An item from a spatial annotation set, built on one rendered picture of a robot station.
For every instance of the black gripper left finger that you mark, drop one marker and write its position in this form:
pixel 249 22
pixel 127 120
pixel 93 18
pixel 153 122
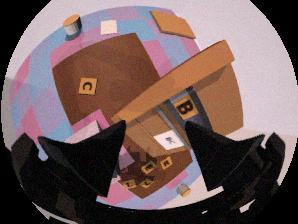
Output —
pixel 93 159

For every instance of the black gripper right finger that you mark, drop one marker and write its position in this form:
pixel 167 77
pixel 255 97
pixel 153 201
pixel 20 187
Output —
pixel 218 155

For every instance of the grey canister with orange lid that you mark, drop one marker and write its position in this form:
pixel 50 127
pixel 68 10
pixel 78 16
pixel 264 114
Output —
pixel 183 190
pixel 72 24

